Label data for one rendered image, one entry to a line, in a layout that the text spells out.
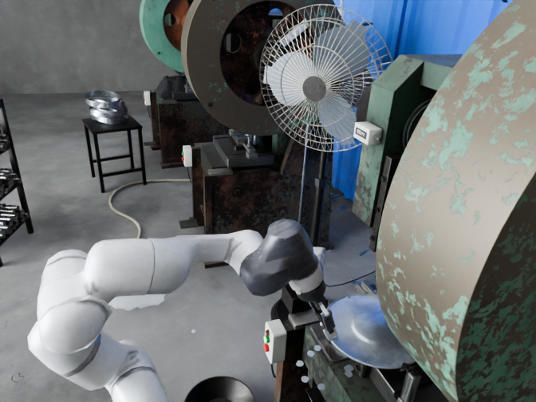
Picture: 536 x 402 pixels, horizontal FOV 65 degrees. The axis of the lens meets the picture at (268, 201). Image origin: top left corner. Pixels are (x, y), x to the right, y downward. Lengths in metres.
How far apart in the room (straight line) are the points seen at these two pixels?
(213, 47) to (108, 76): 5.42
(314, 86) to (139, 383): 1.19
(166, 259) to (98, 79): 6.73
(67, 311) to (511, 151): 0.69
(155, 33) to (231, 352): 2.61
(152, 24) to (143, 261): 3.12
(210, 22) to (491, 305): 1.80
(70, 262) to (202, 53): 1.43
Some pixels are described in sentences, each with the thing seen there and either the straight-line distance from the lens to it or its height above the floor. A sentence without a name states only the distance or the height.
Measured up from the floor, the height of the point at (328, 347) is 0.78.
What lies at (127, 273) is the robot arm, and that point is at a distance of 0.81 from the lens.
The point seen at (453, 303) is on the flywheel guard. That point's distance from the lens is 0.56.
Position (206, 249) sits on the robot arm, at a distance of 0.97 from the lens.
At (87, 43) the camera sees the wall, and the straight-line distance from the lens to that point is 7.39.
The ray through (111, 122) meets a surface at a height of 0.56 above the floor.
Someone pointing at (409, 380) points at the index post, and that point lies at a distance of 1.20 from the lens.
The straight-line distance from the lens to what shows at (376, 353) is 1.23.
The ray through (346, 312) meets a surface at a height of 0.78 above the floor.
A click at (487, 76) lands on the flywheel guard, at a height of 1.56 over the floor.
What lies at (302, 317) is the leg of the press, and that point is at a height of 0.64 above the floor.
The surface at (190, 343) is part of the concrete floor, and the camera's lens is 2.31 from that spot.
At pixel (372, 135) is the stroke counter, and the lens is 1.09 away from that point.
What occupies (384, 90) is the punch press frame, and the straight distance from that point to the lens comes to 1.10.
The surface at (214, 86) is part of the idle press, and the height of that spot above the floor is 1.19.
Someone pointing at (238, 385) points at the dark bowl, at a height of 0.05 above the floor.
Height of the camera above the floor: 1.64
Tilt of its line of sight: 27 degrees down
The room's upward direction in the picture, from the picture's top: 3 degrees clockwise
